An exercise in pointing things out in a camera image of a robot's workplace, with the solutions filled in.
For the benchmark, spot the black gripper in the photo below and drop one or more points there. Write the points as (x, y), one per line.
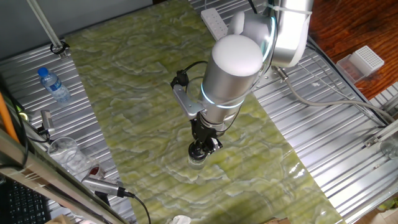
(202, 132)

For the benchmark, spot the black jar lid with knob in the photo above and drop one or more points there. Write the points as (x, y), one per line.
(196, 153)

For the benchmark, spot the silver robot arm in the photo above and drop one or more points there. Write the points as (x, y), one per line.
(231, 77)

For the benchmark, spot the clear glass jar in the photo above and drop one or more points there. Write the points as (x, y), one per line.
(196, 164)

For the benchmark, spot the crumpled white tissue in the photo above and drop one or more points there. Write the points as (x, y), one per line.
(180, 220)

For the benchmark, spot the green marble pattern mat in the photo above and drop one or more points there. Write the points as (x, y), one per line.
(124, 77)

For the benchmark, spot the small glass with brown liquid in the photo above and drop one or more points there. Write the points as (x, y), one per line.
(94, 171)

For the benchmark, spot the white power strip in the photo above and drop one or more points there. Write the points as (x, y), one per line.
(214, 23)

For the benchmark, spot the large clear measuring beaker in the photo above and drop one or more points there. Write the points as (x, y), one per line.
(66, 154)

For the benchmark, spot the clear plastic box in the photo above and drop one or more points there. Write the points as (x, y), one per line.
(348, 70)

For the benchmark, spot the plastic water bottle blue label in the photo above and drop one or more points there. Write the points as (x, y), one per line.
(54, 85)

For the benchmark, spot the white pipette tip box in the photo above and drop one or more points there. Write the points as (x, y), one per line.
(367, 59)

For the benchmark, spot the black keyboard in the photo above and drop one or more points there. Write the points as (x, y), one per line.
(25, 205)

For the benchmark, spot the orange tube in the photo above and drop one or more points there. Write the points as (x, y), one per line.
(7, 119)

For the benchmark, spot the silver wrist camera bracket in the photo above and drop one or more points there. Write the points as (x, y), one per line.
(188, 104)

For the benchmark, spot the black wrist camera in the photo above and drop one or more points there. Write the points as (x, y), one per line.
(179, 78)

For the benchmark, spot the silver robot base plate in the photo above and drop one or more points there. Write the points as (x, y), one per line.
(264, 82)

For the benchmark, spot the silver camera with black stand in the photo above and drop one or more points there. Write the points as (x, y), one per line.
(102, 185)

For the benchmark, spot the silver finned camera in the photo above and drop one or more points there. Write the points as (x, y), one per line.
(46, 119)

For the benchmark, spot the metal frame bar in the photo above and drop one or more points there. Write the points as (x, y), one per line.
(46, 183)

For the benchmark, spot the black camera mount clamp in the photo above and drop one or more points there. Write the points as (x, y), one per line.
(43, 131)

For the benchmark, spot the aluminium rail bracket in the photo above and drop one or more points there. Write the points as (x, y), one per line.
(381, 133)

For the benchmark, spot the metal camera pole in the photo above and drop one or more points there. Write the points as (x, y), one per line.
(43, 21)

